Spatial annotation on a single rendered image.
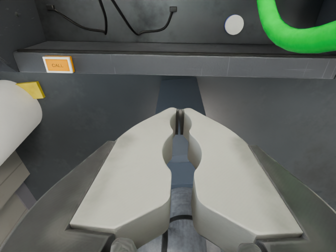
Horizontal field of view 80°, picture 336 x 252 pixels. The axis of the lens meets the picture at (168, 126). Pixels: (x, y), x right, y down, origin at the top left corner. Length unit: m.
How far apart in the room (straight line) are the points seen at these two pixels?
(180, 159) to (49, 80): 1.21
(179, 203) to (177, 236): 0.10
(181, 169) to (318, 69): 0.46
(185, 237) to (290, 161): 1.57
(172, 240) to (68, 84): 1.30
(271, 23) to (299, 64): 0.28
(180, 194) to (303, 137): 1.42
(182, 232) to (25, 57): 0.53
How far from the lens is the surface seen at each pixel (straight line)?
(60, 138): 1.91
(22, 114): 1.65
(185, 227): 0.61
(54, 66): 0.45
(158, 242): 0.57
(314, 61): 0.48
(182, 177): 0.67
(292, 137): 1.87
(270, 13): 0.20
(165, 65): 0.40
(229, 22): 0.51
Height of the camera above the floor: 1.34
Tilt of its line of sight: 58 degrees down
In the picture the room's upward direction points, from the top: 176 degrees counter-clockwise
